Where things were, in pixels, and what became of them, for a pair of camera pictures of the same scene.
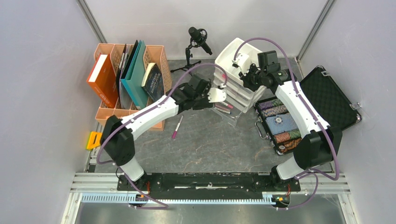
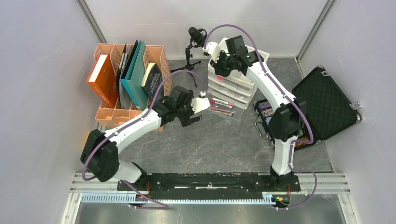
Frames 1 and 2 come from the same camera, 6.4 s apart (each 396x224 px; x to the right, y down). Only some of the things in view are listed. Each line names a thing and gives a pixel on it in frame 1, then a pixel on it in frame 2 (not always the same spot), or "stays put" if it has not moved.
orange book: [102, 80] stays put
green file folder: [134, 80] stays put
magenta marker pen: [174, 133] → [213, 101]
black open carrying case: [274, 121] stays put
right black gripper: [246, 78] → [216, 66]
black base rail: [207, 185] stays put
